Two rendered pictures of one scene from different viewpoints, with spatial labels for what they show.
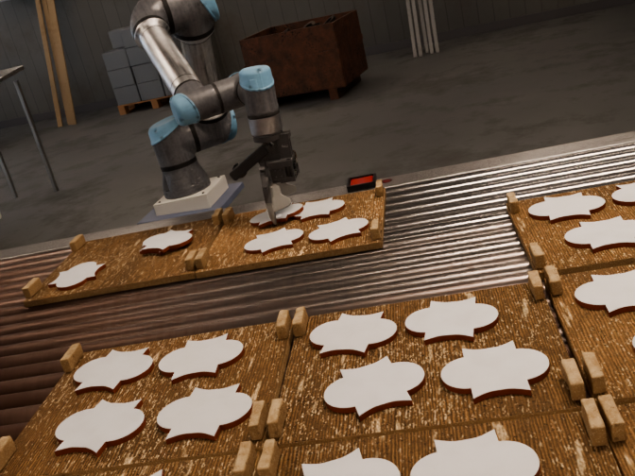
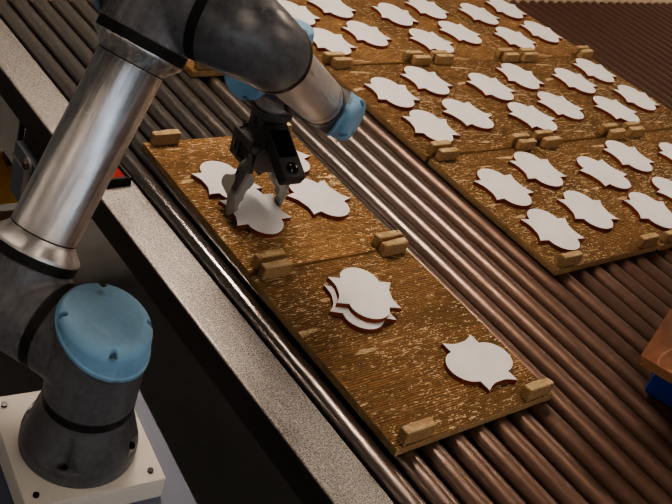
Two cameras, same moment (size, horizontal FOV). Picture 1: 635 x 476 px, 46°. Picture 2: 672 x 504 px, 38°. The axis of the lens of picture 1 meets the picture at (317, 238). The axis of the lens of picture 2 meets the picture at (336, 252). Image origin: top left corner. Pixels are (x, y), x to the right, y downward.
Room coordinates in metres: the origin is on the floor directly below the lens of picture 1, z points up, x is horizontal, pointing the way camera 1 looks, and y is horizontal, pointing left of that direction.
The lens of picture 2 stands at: (2.90, 1.05, 1.91)
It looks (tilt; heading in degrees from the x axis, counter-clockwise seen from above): 33 degrees down; 213
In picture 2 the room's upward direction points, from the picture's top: 20 degrees clockwise
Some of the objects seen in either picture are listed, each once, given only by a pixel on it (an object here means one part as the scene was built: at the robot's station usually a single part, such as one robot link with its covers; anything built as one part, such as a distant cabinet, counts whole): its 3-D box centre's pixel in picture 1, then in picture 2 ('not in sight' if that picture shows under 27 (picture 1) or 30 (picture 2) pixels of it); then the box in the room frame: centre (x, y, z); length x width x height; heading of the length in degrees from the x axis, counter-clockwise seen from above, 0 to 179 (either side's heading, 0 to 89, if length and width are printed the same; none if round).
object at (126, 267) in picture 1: (132, 258); (399, 337); (1.71, 0.45, 0.93); 0.41 x 0.35 x 0.02; 80
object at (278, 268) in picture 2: (217, 216); (275, 269); (1.80, 0.23, 0.95); 0.06 x 0.02 x 0.03; 170
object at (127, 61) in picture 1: (154, 63); not in sight; (10.66, 1.63, 0.55); 1.11 x 0.74 x 1.10; 74
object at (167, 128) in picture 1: (172, 139); (94, 349); (2.28, 0.36, 1.08); 0.13 x 0.12 x 0.14; 108
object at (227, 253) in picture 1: (297, 229); (271, 196); (1.63, 0.04, 0.93); 0.41 x 0.35 x 0.02; 79
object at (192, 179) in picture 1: (182, 175); (84, 416); (2.28, 0.36, 0.96); 0.15 x 0.15 x 0.10
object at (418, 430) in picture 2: (77, 243); (416, 431); (1.87, 0.62, 0.95); 0.06 x 0.02 x 0.03; 170
